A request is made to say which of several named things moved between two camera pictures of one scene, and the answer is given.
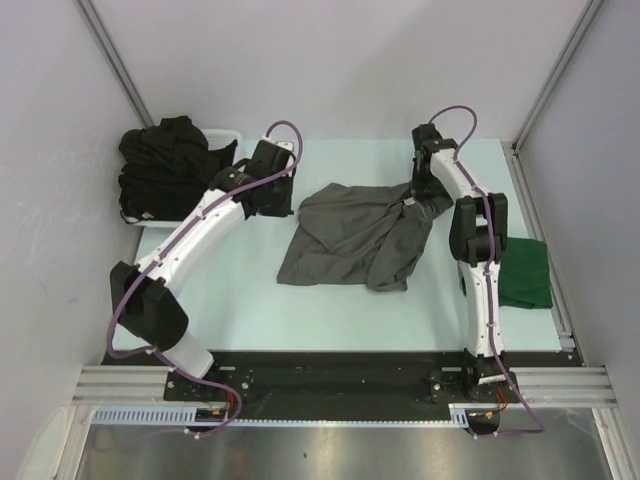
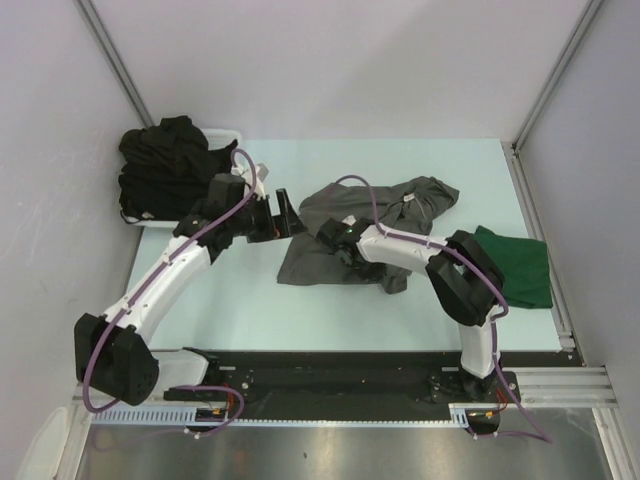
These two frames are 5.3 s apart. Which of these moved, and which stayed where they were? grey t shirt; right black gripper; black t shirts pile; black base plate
Moved: right black gripper
Stayed: grey t shirt; black base plate; black t shirts pile
